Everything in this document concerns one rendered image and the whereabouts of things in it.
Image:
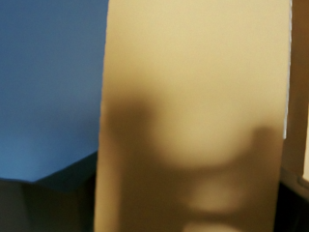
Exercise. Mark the brown cardboard carton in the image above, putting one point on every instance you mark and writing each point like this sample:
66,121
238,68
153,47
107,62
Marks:
295,149
192,115

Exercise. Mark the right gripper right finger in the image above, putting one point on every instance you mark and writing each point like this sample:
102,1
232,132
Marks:
292,205

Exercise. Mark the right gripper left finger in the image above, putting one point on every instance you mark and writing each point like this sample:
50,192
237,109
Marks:
64,201

